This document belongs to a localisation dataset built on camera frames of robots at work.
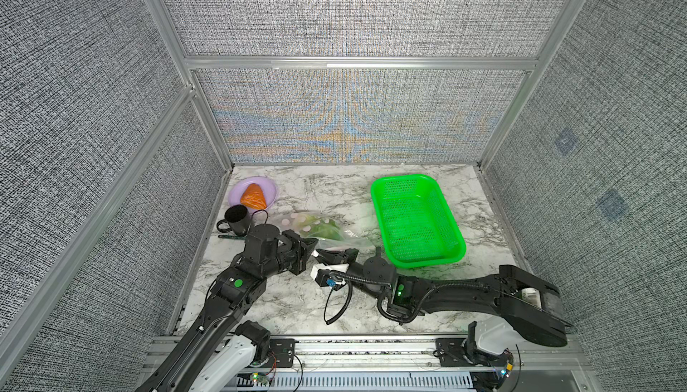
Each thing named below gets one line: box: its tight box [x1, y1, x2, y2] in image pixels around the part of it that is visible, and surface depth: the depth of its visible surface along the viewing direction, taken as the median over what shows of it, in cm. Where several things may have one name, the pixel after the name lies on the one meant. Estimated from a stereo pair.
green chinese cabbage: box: [298, 214, 342, 241], surface depth 89 cm
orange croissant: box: [239, 182, 268, 211], surface depth 105 cm
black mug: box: [216, 204, 251, 238], surface depth 95 cm
